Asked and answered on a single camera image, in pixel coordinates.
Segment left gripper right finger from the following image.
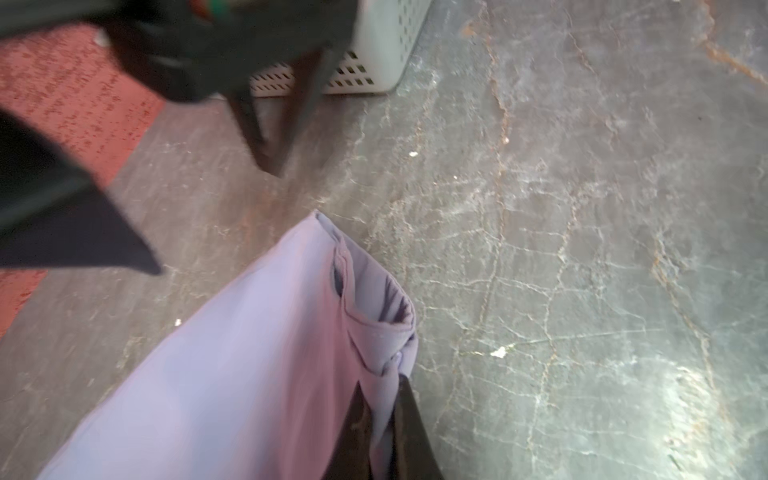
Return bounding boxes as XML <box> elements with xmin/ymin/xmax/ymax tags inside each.
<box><xmin>390</xmin><ymin>374</ymin><xmax>444</xmax><ymax>480</ymax></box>

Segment white plastic basket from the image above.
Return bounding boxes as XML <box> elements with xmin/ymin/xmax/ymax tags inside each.
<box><xmin>209</xmin><ymin>0</ymin><xmax>434</xmax><ymax>101</ymax></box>

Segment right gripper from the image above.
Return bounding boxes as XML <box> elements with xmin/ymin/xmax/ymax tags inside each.
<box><xmin>1</xmin><ymin>1</ymin><xmax>359</xmax><ymax>177</ymax></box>

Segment lavender skirt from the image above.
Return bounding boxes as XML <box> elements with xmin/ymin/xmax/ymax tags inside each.
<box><xmin>42</xmin><ymin>212</ymin><xmax>418</xmax><ymax>479</ymax></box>

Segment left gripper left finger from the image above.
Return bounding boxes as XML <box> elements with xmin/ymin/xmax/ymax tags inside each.
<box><xmin>322</xmin><ymin>384</ymin><xmax>372</xmax><ymax>480</ymax></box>

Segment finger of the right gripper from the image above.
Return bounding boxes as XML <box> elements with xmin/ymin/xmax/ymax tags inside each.
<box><xmin>1</xmin><ymin>111</ymin><xmax>162</xmax><ymax>275</ymax></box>

